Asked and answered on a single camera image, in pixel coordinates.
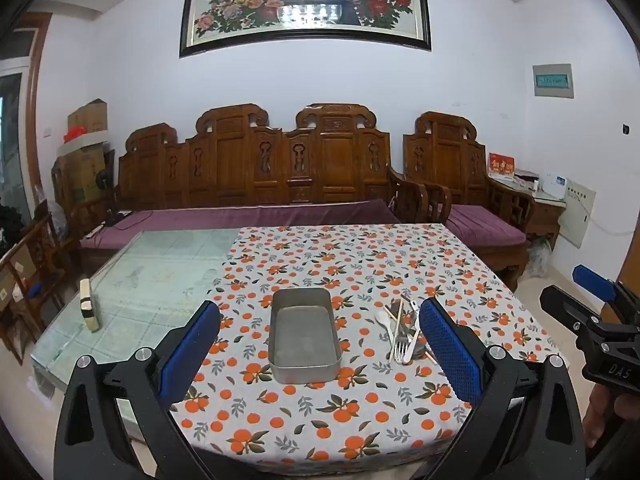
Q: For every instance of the clear plastic bag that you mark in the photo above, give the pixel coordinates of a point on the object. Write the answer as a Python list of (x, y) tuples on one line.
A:
[(537, 257)]

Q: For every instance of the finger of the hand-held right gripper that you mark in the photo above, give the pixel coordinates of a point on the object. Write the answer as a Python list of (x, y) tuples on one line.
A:
[(592, 280), (565, 305)]

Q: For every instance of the purple armchair cushion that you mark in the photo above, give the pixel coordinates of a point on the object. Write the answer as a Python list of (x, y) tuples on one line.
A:
[(485, 222)]

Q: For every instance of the person's right hand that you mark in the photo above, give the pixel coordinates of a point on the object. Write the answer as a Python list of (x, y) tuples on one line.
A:
[(600, 415)]

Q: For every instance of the black and white box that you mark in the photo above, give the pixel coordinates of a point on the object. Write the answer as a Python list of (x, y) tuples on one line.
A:
[(526, 176)]

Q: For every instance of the beige wall cabinet door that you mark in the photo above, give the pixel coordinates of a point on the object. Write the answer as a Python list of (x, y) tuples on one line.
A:
[(577, 212)]

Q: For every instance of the white electronic device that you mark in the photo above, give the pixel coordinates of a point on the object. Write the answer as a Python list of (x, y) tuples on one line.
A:
[(552, 186)]

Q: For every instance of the grey wall panel green label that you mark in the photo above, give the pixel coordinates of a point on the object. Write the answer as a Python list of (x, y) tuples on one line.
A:
[(552, 80)]

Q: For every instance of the carved wooden armchair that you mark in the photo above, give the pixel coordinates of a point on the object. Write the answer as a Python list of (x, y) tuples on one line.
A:
[(450, 160)]

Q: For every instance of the red plastic bag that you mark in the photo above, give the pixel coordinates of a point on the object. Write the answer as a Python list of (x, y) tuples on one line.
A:
[(75, 133)]

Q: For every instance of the wooden side table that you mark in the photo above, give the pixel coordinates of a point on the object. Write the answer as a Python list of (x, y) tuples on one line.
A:
[(542, 210)]

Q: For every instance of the carved wooden sofa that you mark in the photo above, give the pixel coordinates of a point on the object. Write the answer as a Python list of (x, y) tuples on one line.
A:
[(235, 160)]

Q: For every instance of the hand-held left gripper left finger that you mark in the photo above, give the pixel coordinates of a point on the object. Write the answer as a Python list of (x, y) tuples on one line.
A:
[(192, 345)]

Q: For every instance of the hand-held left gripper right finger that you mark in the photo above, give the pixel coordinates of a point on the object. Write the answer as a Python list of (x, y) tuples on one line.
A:
[(450, 355)]

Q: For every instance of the wooden side chair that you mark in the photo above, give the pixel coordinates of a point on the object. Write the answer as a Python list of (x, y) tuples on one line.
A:
[(35, 255)]

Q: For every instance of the wooden door frame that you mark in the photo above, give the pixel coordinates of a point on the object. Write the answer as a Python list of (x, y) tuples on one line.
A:
[(35, 110)]

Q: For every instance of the purple sofa cushion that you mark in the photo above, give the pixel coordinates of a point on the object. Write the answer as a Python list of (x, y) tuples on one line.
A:
[(225, 215)]

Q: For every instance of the beige block with black band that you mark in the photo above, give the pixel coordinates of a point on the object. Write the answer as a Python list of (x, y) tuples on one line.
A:
[(89, 305)]

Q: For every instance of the red gift box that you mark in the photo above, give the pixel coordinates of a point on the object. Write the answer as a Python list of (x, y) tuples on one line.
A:
[(501, 166)]

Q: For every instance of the light wooden chopstick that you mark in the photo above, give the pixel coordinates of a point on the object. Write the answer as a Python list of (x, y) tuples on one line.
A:
[(400, 316), (396, 327)]

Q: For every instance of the rectangular metal tray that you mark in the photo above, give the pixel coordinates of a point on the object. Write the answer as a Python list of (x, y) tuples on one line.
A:
[(302, 330)]

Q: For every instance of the small cardboard box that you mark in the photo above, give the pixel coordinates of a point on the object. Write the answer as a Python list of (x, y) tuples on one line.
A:
[(90, 117)]

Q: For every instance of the framed peacock flower painting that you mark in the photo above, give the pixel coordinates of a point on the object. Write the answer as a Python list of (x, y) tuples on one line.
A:
[(305, 5)]

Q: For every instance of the white plastic spoon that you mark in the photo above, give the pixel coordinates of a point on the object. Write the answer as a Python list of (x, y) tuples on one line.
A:
[(382, 319)]

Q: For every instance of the orange print tablecloth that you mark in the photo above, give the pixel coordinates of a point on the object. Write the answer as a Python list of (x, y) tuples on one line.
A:
[(310, 260)]

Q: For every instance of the large cardboard box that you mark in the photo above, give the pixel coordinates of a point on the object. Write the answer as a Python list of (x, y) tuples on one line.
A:
[(82, 172)]

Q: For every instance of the black standing fan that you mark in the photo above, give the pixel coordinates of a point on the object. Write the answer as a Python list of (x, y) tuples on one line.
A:
[(105, 182)]

